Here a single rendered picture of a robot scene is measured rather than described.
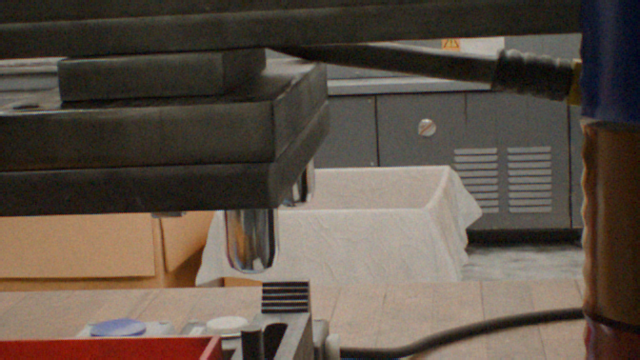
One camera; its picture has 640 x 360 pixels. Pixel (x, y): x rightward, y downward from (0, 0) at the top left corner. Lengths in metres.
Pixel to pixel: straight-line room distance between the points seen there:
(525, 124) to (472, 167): 0.27
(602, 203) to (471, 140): 4.75
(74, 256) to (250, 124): 2.44
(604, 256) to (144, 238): 2.58
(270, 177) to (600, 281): 0.20
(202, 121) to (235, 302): 0.67
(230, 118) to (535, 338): 0.57
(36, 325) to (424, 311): 0.32
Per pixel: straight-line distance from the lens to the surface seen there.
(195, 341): 0.78
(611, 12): 0.22
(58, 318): 1.08
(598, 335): 0.23
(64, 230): 2.84
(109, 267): 2.82
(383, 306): 1.04
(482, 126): 4.97
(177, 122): 0.41
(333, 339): 0.87
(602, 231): 0.22
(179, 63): 0.44
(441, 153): 4.99
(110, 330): 0.89
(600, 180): 0.22
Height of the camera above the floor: 1.19
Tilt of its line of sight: 10 degrees down
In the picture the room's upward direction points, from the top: 3 degrees counter-clockwise
